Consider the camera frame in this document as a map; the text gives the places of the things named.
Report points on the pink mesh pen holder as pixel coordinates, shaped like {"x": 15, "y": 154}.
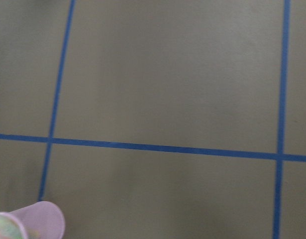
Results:
{"x": 42, "y": 220}

